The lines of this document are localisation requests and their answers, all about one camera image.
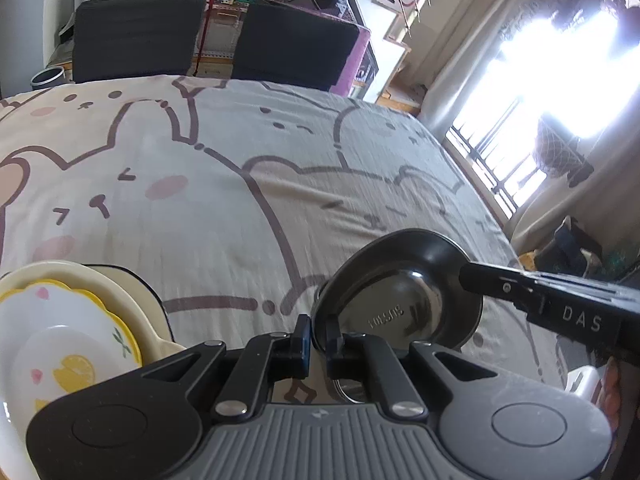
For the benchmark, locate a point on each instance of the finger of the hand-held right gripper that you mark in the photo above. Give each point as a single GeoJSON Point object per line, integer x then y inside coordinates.
{"type": "Point", "coordinates": [480, 275]}

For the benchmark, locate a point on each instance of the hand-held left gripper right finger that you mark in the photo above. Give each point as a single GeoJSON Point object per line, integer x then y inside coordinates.
{"type": "Point", "coordinates": [332, 347]}

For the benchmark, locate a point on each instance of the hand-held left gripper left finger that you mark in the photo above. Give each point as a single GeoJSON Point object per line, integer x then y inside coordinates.
{"type": "Point", "coordinates": [302, 347]}

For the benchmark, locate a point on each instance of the round steel bowl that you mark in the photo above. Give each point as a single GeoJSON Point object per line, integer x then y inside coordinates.
{"type": "Point", "coordinates": [425, 300]}

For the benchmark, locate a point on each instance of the white leaf print plate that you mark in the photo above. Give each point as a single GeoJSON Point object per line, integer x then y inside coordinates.
{"type": "Point", "coordinates": [145, 295]}

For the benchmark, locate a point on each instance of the yellow rimmed flower bowl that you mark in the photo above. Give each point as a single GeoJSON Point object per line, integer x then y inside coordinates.
{"type": "Point", "coordinates": [60, 340]}

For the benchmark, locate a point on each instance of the person's right hand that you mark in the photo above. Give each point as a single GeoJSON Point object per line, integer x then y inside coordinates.
{"type": "Point", "coordinates": [611, 385]}

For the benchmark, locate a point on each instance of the dark bag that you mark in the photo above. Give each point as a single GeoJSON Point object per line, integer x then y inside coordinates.
{"type": "Point", "coordinates": [575, 245]}

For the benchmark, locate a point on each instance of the black window railing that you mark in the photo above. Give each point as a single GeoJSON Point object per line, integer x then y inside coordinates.
{"type": "Point", "coordinates": [470, 160]}

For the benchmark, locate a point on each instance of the hanging mesh cloth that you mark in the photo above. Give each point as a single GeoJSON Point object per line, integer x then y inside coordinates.
{"type": "Point", "coordinates": [560, 155]}

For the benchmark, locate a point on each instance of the printed cartoon tablecloth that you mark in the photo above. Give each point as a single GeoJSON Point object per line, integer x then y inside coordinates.
{"type": "Point", "coordinates": [225, 210]}

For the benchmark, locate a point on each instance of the beige curtain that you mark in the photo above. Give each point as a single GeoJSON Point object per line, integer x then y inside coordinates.
{"type": "Point", "coordinates": [465, 60]}

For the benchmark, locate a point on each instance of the wooden staircase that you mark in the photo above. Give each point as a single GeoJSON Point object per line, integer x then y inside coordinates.
{"type": "Point", "coordinates": [387, 60]}

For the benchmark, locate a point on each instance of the purple cloth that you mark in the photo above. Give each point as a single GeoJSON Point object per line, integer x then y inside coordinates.
{"type": "Point", "coordinates": [352, 70]}

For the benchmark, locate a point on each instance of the dark fabric chair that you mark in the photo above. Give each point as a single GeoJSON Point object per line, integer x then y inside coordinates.
{"type": "Point", "coordinates": [295, 45]}
{"type": "Point", "coordinates": [135, 35]}

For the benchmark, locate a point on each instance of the grey trash bin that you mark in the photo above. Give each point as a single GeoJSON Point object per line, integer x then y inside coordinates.
{"type": "Point", "coordinates": [47, 79]}

